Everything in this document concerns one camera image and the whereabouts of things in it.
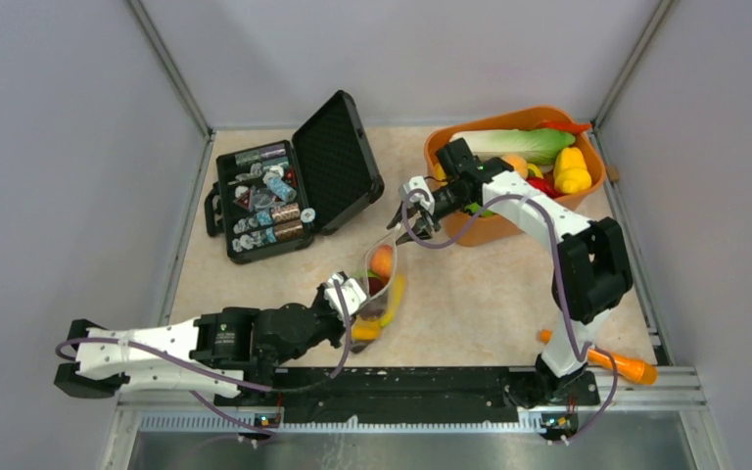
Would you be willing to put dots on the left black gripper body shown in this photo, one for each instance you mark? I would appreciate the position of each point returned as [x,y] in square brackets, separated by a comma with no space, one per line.
[328,328]

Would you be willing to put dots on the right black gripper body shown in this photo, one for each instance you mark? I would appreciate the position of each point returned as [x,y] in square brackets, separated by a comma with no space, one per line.
[447,204]

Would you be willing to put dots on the yellow bell pepper toy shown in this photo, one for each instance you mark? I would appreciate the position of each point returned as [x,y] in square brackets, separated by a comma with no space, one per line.
[366,330]

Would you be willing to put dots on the dark purple fruit toy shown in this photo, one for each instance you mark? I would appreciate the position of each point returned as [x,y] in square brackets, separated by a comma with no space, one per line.
[377,299]

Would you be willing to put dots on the green apple toy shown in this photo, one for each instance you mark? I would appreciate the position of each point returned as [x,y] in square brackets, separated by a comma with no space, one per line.
[372,274]

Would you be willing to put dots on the clear dotted zip bag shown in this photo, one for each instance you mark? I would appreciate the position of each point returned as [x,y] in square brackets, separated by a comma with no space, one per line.
[361,273]

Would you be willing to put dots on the peach toy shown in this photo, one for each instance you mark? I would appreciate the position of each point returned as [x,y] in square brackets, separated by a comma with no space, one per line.
[381,261]
[518,163]

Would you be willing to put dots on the yellow banana toy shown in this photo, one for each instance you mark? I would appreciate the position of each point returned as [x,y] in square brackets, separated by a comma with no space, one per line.
[394,299]

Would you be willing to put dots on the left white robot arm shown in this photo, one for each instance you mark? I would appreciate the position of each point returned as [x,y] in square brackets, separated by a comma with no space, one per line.
[225,353]

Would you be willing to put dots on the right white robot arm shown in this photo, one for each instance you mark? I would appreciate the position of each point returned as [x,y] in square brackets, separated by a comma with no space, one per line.
[591,269]

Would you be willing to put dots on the orange plastic basket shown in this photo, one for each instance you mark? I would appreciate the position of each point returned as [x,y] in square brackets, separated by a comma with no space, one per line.
[489,229]

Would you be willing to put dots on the red apple toy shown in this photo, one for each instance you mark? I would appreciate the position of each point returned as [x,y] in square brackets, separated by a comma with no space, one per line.
[545,186]

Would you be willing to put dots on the green white cabbage toy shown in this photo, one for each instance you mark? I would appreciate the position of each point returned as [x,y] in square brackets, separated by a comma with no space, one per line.
[538,146]

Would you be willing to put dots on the yellow pear toy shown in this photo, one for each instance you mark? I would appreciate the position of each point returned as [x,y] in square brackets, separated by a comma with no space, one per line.
[570,172]

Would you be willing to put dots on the black open case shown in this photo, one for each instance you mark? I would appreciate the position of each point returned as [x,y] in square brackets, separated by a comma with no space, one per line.
[274,199]

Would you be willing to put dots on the red chili toy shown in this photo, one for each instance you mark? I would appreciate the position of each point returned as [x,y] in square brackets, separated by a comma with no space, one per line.
[569,127]

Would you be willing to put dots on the orange carrot toy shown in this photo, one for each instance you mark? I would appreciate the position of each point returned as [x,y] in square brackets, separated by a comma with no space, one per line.
[632,369]

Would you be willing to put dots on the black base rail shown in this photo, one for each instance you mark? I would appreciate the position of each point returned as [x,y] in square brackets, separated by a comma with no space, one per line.
[412,395]

